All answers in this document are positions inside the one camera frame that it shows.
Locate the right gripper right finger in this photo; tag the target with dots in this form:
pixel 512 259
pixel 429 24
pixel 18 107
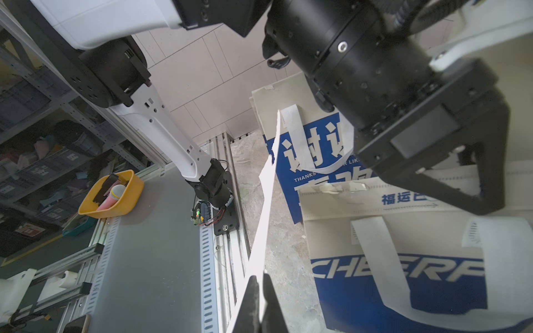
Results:
pixel 273 320

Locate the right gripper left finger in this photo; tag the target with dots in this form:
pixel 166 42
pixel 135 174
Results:
pixel 248 315

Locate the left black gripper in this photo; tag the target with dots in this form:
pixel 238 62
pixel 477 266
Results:
pixel 467 110

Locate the left controller board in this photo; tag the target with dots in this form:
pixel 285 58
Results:
pixel 202 214

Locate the small blue white tote bag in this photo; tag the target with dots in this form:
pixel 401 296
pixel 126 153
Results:
pixel 385 259

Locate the large blue white tote bag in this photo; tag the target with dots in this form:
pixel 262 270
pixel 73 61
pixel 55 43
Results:
pixel 311 150

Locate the yellow plastic tray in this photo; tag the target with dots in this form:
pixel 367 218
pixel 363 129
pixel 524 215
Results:
pixel 113 195

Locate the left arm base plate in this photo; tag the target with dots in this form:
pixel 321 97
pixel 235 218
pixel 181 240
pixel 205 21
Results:
pixel 225 212

